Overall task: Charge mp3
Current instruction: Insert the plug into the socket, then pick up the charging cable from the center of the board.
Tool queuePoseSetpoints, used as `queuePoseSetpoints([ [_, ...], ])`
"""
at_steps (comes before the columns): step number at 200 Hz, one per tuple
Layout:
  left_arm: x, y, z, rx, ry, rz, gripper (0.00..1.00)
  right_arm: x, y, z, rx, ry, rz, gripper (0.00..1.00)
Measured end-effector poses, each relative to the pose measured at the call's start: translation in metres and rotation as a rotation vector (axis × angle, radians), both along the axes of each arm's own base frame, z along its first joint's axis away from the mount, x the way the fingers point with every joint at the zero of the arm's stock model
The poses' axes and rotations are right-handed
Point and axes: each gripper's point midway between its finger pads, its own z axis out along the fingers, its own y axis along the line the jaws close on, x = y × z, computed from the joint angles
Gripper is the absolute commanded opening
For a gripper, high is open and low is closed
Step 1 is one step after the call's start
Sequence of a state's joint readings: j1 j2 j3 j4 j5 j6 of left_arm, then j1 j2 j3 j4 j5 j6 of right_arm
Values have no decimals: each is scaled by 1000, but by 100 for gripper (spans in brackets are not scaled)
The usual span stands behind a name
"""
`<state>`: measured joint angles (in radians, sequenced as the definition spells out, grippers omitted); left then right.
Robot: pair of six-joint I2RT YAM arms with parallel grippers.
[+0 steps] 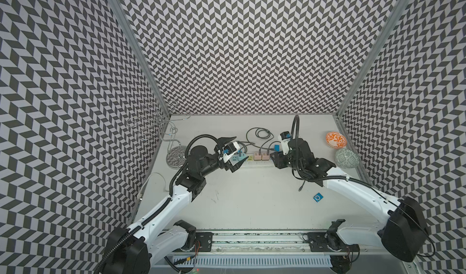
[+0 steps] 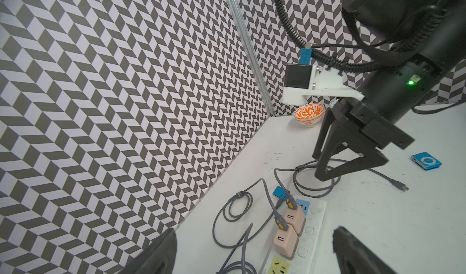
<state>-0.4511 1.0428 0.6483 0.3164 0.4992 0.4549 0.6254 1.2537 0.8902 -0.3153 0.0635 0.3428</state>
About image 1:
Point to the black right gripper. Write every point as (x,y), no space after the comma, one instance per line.
(278,159)

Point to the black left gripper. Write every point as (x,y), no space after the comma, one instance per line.
(236,166)

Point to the teal usb charger plug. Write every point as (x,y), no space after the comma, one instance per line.
(242,157)

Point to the pink usb charger plug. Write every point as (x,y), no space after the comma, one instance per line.
(257,156)

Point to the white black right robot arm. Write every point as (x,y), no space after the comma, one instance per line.
(400,227)

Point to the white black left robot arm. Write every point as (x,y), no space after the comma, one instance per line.
(164,208)

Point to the white multicolour power strip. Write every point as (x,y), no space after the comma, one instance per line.
(251,163)

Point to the orange patterned bowl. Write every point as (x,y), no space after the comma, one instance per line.
(335,140)

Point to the green patterned bowl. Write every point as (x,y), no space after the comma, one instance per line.
(346,158)

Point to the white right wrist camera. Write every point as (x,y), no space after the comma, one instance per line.
(285,138)

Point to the chrome wire jewelry stand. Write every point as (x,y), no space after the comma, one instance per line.
(153,124)

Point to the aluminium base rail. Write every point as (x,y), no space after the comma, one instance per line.
(187,251)

